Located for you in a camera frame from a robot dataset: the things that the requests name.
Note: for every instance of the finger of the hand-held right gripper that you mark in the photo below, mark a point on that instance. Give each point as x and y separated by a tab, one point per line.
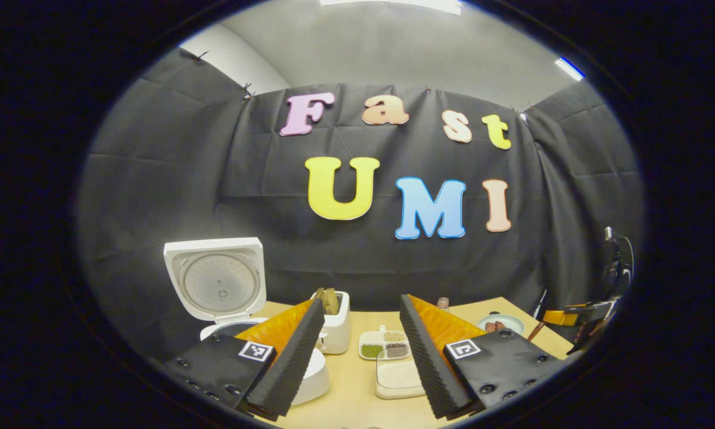
560	317

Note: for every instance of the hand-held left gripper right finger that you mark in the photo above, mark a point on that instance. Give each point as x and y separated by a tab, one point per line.
432	363

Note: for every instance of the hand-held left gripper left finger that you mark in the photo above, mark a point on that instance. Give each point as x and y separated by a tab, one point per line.
292	363

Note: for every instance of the clear container of rice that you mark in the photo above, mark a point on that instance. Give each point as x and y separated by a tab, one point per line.
396	378

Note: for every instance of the white chopstick holder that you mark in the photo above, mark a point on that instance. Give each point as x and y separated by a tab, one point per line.
336	330

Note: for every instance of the white rice cooker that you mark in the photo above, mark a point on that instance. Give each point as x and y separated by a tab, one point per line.
220	283

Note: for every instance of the pale green plate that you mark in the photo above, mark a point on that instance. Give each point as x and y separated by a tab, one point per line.
512	325

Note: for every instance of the white divided grain dish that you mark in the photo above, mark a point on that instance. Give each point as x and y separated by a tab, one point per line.
378	344

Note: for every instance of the small clear plastic bottle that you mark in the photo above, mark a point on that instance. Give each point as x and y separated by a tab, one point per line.
443	304

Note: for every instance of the small ceiling light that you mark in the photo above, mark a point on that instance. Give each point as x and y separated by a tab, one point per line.
569	67

